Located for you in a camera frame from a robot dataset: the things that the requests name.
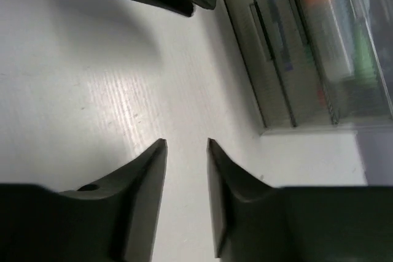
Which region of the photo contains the purple pen refill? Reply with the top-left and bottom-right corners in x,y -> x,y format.
267,0 -> 294,72

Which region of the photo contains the clear plastic drawer organizer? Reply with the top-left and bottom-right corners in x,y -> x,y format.
224,0 -> 392,133

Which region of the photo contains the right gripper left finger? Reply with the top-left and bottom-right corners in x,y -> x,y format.
58,138 -> 168,262

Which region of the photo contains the green highlighter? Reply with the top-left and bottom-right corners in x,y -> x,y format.
348,22 -> 378,88

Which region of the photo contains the orange highlighter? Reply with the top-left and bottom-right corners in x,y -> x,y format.
302,0 -> 354,82

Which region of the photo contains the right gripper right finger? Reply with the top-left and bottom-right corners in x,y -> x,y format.
207,137 -> 280,260

